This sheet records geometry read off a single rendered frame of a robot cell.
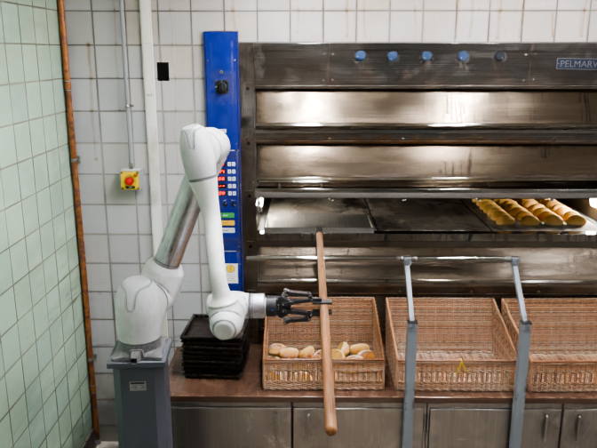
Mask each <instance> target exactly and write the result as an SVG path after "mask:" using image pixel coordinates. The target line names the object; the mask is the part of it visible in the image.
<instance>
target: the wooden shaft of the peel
mask: <svg viewBox="0 0 597 448"><path fill-rule="evenodd" d="M316 243H317V263H318V284H319V297H321V298H322V300H327V288H326V275H325V264H324V252H323V240H322V232H320V231H319V232H317V233H316ZM320 323H321V343H322V382H323V402H324V422H325V432H326V434H327V435H328V436H335V435H336V433H337V431H338V429H337V417H336V405H335V393H334V381H333V370H332V358H331V346H330V323H329V311H328V305H322V304H320Z"/></svg>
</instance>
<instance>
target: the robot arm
mask: <svg viewBox="0 0 597 448"><path fill-rule="evenodd" d="M179 149H180V154H181V158H182V162H183V166H184V170H185V174H184V177H183V180H182V182H181V184H180V187H179V192H178V194H177V196H176V199H175V202H174V205H173V207H172V209H171V214H170V217H169V219H168V221H167V224H166V227H165V230H164V232H163V236H162V239H161V242H160V244H159V246H158V249H157V252H156V255H155V256H154V257H152V258H150V259H149V260H147V262H146V264H145V266H144V268H143V269H142V271H141V273H140V275H139V276H131V277H128V278H126V279H125V280H124V281H123V282H121V284H120V286H119V288H118V290H117V292H116V295H115V324H116V330H117V337H118V346H117V348H116V351H115V353H114V354H113V355H112V356H111V362H121V361H131V364H137V363H138V362H139V361H148V360H151V361H161V360H163V350H164V347H165V344H166V343H167V342H168V338H167V337H161V323H162V321H163V317H164V314H165V313H166V312H167V311H168V310H169V309H170V308H171V307H172V305H173V304H174V303H175V301H176V300H177V298H178V297H179V294H180V290H181V284H182V280H183V276H184V270H183V268H182V267H181V265H180V263H181V261H182V259H183V256H184V253H185V250H186V249H187V244H188V242H189V239H190V237H191V235H192V232H193V229H194V226H195V223H196V220H197V218H198V215H199V212H200V211H201V213H202V216H203V225H204V233H205V241H206V249H207V256H208V264H209V272H210V280H211V294H210V295H209V296H208V297H207V300H206V305H205V310H206V314H207V315H208V316H209V321H210V328H211V332H212V334H213V335H214V336H215V337H216V338H218V339H220V340H229V339H233V338H234V337H235V336H236V335H238V333H239V332H240V331H241V330H242V328H243V323H244V319H246V318H250V319H252V318H264V317H265V315H266V316H279V317H280V318H282V319H283V323H284V324H289V323H296V322H309V321H311V318H312V316H320V309H313V311H312V310H311V311H308V310H303V309H296V308H292V307H291V305H294V304H300V303H308V302H311V303H312V302H313V304H322V305H331V304H332V300H322V298H321V297H312V294H311V292H302V291H293V290H289V289H287V288H284V290H283V294H281V295H279V296H268V295H267V296H266V297H265V294H264V293H246V292H238V291H230V290H229V287H228V284H227V276H226V269H225V258H224V247H223V236H222V226H221V218H220V211H219V193H218V175H219V172H220V170H221V168H222V166H223V164H224V163H225V162H226V160H227V156H228V154H229V151H230V142H229V139H228V137H227V136H226V134H225V133H223V132H222V131H221V130H219V129H217V128H214V127H206V128H204V127H203V126H202V125H199V124H191V125H188V126H185V127H184V128H183V129H182V131H181V132H180V137H179ZM288 295H290V296H299V297H306V298H299V299H288V298H287V297H285V296H288ZM288 314H292V315H293V314H295V315H302V316H293V317H286V316H287V315H288Z"/></svg>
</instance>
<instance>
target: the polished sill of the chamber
mask: <svg viewBox="0 0 597 448"><path fill-rule="evenodd" d="M264 232H265V230H258V232H257V241H316V233H264ZM322 240H323V241H439V242H597V231H383V230H374V233H323V234H322Z"/></svg>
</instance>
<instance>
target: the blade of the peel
mask: <svg viewBox="0 0 597 448"><path fill-rule="evenodd" d="M315 227H322V232H323V233H374V227H373V225H372V223H371V221H370V218H369V216H368V214H268V216H267V221H266V224H265V227H264V230H265V232H264V233H315Z"/></svg>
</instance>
